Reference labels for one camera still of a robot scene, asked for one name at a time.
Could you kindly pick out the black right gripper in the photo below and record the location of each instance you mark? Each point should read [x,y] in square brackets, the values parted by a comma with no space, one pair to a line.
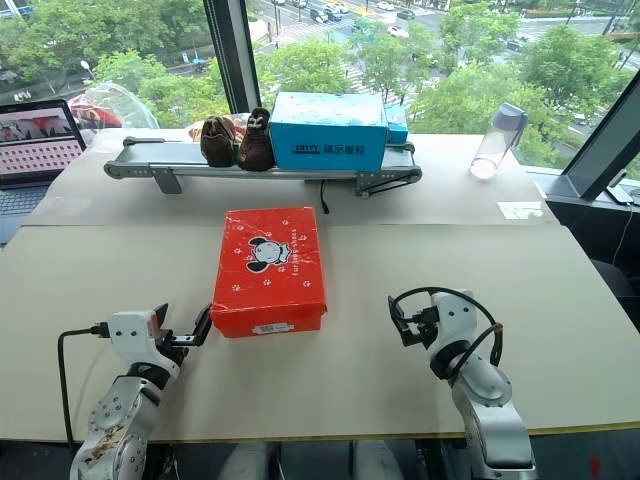
[424,324]

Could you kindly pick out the small blue box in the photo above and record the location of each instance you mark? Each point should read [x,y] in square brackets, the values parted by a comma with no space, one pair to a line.
[397,122]

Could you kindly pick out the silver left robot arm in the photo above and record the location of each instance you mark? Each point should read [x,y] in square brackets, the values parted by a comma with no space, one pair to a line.
[122,415]

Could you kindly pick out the white phone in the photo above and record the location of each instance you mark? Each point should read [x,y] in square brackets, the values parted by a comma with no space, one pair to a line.
[625,194]

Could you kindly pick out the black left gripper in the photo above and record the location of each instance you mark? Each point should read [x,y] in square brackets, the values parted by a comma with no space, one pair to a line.
[172,347]

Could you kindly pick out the open laptop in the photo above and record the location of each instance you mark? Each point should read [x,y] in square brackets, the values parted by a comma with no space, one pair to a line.
[35,145]

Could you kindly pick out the clear bottle purple lid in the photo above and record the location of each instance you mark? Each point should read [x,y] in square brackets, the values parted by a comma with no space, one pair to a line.
[495,142]

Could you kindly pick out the grey conveyor belt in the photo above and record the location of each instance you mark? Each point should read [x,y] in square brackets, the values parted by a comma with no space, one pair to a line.
[165,170]

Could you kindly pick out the black slanted window frame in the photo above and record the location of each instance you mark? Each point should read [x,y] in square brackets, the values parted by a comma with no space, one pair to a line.
[595,160]

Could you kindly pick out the clear plastic bag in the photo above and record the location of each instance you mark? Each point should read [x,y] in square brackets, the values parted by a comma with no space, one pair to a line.
[117,107]

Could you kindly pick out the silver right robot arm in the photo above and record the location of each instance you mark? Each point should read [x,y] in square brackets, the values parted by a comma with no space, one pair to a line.
[487,395]

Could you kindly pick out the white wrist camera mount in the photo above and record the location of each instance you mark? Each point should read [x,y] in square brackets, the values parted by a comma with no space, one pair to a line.
[455,312]
[129,327]

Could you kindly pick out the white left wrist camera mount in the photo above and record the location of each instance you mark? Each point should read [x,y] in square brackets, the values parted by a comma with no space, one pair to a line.
[129,327]

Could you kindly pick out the black window pillar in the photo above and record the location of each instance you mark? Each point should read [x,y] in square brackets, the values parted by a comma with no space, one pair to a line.
[232,55]

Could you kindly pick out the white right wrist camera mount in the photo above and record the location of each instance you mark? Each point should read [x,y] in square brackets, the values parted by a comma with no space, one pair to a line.
[455,312]

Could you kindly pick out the blue shoe box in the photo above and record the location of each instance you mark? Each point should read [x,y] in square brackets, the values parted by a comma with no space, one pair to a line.
[327,132]

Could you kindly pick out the red shoe box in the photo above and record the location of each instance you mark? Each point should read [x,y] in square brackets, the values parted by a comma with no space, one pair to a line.
[270,265]

